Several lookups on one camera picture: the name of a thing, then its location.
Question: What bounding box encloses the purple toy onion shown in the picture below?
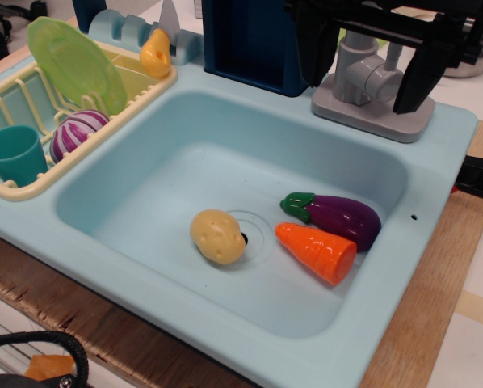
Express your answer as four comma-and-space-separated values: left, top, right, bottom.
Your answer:
50, 109, 109, 163

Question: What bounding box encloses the yellow dish rack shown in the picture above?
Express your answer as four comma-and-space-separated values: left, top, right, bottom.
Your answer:
0, 43, 177, 201

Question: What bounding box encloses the dark blue plastic box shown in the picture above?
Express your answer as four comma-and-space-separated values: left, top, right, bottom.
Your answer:
202, 0, 307, 97

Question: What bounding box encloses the black bag strap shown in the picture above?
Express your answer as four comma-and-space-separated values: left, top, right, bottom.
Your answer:
0, 330, 90, 388

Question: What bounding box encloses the black clamp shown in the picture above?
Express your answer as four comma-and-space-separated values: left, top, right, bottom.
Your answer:
451, 155, 483, 199

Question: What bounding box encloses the steel pot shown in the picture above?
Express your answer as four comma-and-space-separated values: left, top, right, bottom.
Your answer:
442, 27, 483, 79

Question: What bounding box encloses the orange object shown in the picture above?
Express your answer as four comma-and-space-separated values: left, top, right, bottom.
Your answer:
23, 355, 75, 382

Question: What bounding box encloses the toy potato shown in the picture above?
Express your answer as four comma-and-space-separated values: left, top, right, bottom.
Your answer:
190, 209, 246, 265

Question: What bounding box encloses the light blue toy sink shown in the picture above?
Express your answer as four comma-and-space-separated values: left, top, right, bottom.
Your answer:
0, 9, 479, 388

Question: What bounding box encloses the grey toy knife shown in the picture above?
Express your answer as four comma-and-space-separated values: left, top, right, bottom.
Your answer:
158, 0, 180, 45

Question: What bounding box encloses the teal plastic cup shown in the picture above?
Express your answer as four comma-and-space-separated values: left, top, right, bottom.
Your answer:
0, 125, 48, 188

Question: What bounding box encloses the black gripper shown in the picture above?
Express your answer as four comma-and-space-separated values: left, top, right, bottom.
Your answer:
284, 1, 483, 114

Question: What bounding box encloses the green plastic plate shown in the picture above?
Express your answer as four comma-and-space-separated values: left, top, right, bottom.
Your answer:
27, 16, 128, 116

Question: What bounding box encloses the purple toy eggplant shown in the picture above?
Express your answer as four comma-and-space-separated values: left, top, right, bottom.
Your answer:
279, 192, 382, 251

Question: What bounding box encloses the yellow toy pear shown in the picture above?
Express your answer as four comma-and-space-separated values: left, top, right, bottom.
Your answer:
140, 28, 171, 78

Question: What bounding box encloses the grey toy faucet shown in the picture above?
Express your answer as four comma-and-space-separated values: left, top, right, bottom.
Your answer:
311, 31, 435, 143

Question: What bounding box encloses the orange toy carrot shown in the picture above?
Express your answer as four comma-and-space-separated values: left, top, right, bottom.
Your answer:
275, 222, 357, 285

